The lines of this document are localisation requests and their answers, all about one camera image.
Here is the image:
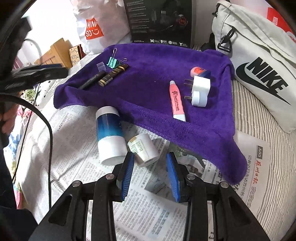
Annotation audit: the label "blue white bottle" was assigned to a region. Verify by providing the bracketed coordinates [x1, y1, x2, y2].
[96, 106, 127, 166]

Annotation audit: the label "small white labelled bottle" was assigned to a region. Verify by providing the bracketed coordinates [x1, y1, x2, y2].
[127, 133, 159, 168]

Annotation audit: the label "black slim tube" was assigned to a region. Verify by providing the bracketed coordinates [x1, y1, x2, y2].
[78, 71, 106, 90]

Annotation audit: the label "clear plastic cap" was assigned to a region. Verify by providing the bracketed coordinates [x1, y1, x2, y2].
[96, 62, 106, 72]

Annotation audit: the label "black gold Grand Reserve lighter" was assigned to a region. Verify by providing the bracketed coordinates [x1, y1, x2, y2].
[98, 64, 130, 87]

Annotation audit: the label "teal binder clip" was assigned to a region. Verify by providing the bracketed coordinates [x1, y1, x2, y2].
[107, 48, 127, 69]

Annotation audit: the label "pink tube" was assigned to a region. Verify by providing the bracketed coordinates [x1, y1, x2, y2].
[169, 80, 186, 121]

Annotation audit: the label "small round white plug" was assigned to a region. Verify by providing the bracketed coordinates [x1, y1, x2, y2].
[184, 91, 208, 108]

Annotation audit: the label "white square plug charger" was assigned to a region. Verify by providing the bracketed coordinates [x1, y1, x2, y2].
[184, 75, 211, 95]

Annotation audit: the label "pink blue vaseline tin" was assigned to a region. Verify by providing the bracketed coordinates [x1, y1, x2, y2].
[190, 66, 211, 79]

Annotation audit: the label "left hand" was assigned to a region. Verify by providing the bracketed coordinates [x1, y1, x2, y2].
[1, 104, 19, 135]

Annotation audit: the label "wooden side table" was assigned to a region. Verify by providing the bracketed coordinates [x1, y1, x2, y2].
[34, 38, 72, 69]

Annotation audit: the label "patterned notebook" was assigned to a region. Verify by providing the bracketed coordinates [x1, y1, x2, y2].
[68, 44, 86, 66]

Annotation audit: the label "white Miniso plastic bag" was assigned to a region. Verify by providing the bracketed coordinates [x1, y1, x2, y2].
[71, 0, 131, 55]

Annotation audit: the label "newspaper sheet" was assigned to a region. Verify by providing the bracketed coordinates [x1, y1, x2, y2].
[14, 101, 271, 241]

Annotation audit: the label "purple towel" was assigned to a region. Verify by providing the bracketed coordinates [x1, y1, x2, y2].
[54, 43, 247, 185]

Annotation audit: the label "striped mattress cover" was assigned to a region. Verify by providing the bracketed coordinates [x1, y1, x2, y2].
[14, 44, 296, 241]

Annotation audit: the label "black headset box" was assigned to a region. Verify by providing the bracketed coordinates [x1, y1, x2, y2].
[124, 0, 193, 48]

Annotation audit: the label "white Nike waist bag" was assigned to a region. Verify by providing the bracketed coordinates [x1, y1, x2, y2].
[212, 1, 295, 133]

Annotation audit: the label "black cable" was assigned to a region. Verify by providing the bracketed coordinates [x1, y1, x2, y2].
[0, 92, 54, 209]

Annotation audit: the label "red paper bag white handles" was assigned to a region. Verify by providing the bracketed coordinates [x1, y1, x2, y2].
[267, 8, 295, 41]

